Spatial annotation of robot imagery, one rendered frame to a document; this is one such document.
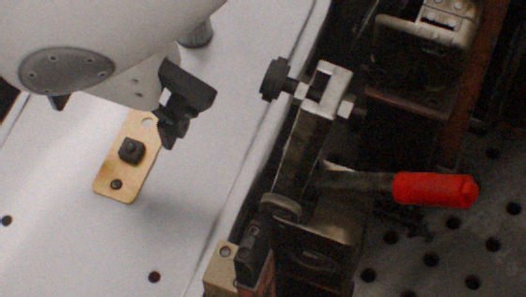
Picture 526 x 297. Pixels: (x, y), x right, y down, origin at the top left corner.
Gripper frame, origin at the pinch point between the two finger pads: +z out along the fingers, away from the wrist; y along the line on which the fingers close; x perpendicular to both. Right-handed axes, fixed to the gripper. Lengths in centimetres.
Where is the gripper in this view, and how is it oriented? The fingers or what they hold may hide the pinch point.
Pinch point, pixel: (118, 108)
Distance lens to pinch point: 76.7
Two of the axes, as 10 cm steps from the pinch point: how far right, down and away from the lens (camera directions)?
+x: -3.7, 8.5, -3.8
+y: -9.3, -3.2, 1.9
